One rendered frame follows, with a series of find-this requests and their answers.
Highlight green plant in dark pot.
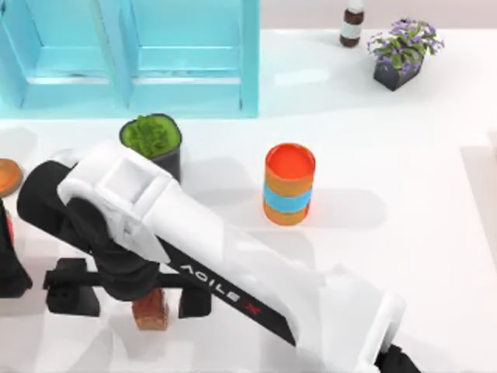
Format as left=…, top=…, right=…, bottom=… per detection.
left=118, top=113, right=183, bottom=183

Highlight light blue rack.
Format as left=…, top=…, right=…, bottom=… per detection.
left=0, top=0, right=259, bottom=120

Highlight orange round coaster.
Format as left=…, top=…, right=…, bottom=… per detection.
left=0, top=158, right=25, bottom=197

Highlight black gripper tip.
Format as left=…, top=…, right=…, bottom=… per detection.
left=0, top=197, right=34, bottom=301

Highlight brown bread piece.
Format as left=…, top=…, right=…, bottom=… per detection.
left=131, top=288, right=172, bottom=332

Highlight brown bottle with white label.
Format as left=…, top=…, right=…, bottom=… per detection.
left=339, top=0, right=366, bottom=49

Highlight purple flowers in dark pot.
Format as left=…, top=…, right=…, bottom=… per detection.
left=367, top=18, right=446, bottom=92

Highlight orange and blue can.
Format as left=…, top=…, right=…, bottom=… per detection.
left=262, top=142, right=316, bottom=226

